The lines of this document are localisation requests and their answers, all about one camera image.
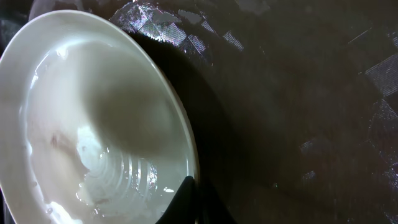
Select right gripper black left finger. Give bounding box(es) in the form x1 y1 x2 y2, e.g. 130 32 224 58
156 176 197 224

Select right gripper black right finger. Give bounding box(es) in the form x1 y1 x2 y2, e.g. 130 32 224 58
200 182 236 224

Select white plate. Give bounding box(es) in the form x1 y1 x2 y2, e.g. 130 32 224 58
1 10 200 223

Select large dark brown tray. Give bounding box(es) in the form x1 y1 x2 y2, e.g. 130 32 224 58
1 0 397 223

